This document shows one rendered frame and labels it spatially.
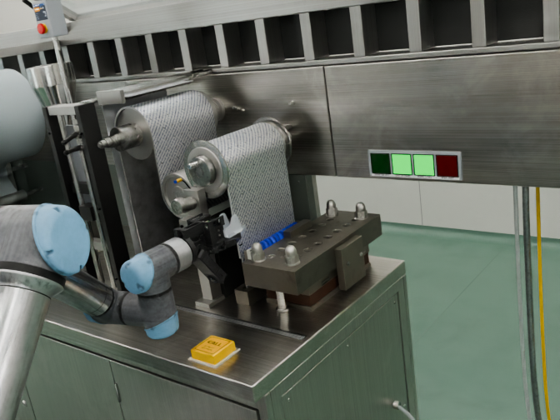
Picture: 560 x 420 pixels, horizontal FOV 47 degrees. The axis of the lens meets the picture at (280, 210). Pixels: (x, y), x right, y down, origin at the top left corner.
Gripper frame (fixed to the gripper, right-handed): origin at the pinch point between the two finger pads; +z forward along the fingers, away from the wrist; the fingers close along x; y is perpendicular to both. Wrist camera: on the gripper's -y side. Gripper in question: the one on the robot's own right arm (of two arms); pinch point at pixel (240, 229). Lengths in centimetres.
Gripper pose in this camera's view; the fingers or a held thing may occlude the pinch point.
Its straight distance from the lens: 160.2
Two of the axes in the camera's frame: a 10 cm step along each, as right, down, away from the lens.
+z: 6.0, -3.2, 7.3
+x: -7.9, -0.8, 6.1
